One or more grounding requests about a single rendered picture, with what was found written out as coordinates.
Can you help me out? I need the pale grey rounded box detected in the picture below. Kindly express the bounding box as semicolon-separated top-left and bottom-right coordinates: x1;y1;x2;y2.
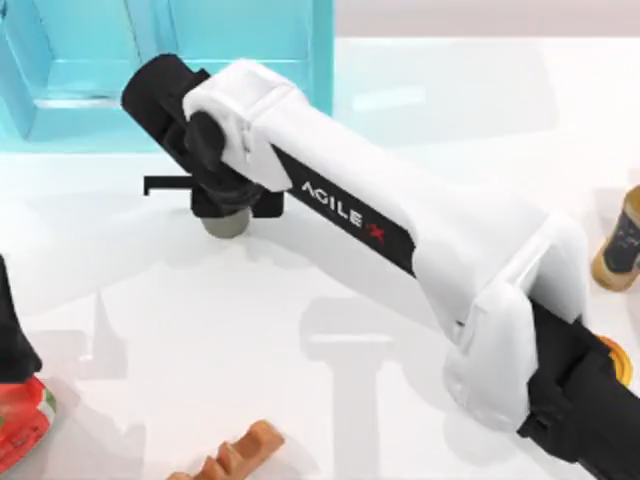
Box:
201;209;250;240

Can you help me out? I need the tan bottle with black label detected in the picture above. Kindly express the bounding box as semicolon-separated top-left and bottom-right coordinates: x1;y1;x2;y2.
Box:
590;184;640;291

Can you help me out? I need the yellow and orange ring stack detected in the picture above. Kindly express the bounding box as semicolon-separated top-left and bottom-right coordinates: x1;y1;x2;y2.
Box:
598;336;633;390

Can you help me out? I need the brown bread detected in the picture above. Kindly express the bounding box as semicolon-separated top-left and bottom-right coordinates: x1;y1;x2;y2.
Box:
166;418;287;480

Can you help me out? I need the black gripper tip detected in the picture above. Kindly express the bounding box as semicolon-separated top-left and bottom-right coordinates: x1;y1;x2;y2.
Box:
0;253;43;387

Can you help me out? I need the light blue rack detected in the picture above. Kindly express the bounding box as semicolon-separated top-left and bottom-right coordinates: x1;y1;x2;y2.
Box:
0;0;335;154

